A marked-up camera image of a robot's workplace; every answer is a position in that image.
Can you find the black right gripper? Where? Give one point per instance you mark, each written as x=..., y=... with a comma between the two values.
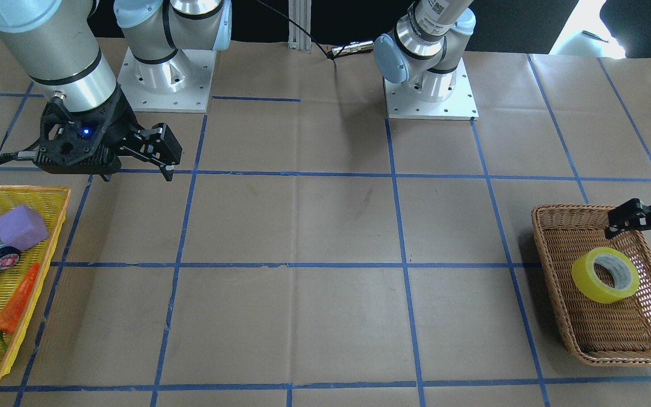
x=124, y=121

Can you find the yellow tape roll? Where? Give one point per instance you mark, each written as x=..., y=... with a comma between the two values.
x=605, y=275

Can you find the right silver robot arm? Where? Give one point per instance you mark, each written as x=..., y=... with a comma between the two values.
x=56, y=47

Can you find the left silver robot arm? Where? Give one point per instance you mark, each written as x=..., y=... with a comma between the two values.
x=419, y=58

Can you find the brown wicker basket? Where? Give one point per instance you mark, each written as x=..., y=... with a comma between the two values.
x=617, y=334

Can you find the purple foam cube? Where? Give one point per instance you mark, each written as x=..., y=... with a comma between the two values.
x=22, y=228

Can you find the orange toy carrot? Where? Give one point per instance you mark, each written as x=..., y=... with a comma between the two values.
x=12, y=312

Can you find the yellow plastic basket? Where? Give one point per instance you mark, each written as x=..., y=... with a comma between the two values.
x=51, y=203

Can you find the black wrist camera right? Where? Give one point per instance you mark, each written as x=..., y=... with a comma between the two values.
x=70, y=142

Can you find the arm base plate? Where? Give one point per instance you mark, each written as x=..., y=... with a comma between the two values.
x=433, y=96
x=181, y=84

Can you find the aluminium frame post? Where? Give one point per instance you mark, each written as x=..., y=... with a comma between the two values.
x=299, y=14

